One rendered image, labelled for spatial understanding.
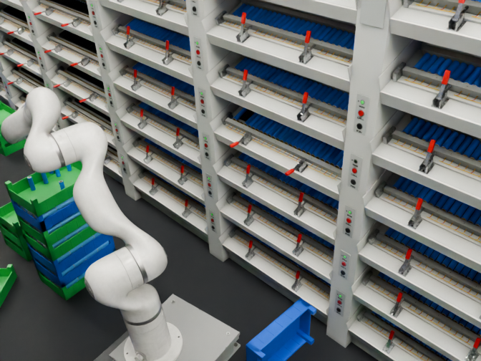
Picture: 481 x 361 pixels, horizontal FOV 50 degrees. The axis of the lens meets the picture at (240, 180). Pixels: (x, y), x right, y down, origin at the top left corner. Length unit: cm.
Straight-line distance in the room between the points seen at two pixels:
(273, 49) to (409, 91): 48
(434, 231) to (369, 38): 59
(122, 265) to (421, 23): 98
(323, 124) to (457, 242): 53
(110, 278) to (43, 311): 105
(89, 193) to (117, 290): 27
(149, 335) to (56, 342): 76
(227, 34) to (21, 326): 148
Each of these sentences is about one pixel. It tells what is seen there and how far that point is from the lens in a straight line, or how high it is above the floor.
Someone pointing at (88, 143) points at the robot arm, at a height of 99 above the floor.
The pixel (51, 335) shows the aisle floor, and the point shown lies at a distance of 237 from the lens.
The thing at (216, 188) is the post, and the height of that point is 43.
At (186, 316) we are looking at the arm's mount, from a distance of 184.
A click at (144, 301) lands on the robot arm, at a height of 60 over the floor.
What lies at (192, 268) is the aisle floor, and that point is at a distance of 248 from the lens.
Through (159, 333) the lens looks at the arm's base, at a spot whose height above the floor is 45.
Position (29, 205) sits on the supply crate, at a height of 52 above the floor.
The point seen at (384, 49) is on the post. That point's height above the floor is 123.
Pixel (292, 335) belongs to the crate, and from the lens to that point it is 219.
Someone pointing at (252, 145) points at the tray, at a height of 72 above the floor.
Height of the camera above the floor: 175
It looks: 36 degrees down
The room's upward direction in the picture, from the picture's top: 2 degrees counter-clockwise
